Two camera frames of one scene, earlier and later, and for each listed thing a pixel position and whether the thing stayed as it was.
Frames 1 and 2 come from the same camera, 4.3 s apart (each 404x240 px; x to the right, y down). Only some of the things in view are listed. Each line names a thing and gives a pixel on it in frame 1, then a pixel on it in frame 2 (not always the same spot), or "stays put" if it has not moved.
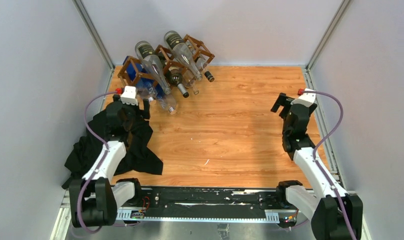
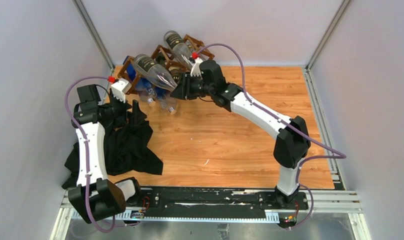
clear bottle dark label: (147, 54) to (157, 73)
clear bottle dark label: (180, 47) stays put
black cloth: (138, 158) stays put
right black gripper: (283, 100) to (183, 90)
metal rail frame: (207, 200) stays put
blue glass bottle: (139, 73) stays put
